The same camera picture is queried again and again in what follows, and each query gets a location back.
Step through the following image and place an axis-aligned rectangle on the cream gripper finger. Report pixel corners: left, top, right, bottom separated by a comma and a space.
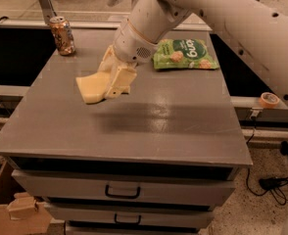
104, 84, 130, 99

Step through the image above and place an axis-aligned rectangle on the yellow sponge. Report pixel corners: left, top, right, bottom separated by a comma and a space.
75, 71, 110, 104

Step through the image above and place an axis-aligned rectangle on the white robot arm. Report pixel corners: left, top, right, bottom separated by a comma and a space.
99, 0, 288, 106

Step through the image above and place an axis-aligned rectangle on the green rice chip bag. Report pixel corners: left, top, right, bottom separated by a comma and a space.
153, 39, 219, 70

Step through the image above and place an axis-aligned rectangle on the orange soda can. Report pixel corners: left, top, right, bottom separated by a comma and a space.
49, 17, 75, 56

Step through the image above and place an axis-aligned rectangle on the grey drawer cabinet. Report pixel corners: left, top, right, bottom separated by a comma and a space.
0, 29, 252, 235

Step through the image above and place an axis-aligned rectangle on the tape roll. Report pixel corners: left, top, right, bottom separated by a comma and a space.
259, 92, 280, 109

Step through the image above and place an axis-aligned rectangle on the cardboard box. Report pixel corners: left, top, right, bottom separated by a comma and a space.
0, 163, 52, 235

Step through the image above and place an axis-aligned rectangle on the left metal bracket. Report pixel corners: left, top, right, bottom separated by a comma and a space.
38, 0, 56, 24

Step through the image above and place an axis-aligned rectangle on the top drawer black handle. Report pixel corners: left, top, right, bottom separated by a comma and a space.
105, 185, 141, 200

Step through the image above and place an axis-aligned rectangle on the drawer black handle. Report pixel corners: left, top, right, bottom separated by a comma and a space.
105, 185, 141, 200
114, 213, 142, 225

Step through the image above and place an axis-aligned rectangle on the black power adapter cable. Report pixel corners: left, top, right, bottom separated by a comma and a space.
245, 168, 288, 207

